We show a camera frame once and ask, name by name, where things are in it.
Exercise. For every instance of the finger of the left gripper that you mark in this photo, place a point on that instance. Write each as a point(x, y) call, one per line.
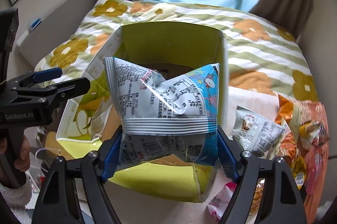
point(54, 95)
point(32, 78)

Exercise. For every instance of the small white grey snack pack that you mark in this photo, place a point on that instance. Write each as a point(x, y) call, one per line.
point(255, 133)

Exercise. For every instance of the person's left hand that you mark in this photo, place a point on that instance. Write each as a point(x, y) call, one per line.
point(22, 162)

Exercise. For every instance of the blue white item on headboard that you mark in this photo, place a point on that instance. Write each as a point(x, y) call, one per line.
point(26, 32)

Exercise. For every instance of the floral striped quilt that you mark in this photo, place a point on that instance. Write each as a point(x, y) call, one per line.
point(263, 57)

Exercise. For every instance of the pink white snack pack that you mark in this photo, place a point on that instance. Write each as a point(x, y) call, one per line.
point(220, 201)

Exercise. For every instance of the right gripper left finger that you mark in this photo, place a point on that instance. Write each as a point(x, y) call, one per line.
point(58, 199)

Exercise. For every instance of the orange chip bag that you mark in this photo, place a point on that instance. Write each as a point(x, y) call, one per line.
point(304, 146)

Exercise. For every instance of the green cardboard box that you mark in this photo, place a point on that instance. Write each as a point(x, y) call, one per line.
point(171, 49)

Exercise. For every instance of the grey headboard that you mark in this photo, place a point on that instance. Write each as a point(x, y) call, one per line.
point(55, 29)

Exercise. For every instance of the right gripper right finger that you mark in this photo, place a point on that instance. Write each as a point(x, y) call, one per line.
point(281, 200)

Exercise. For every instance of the white blue snack bag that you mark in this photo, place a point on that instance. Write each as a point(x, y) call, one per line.
point(175, 117)

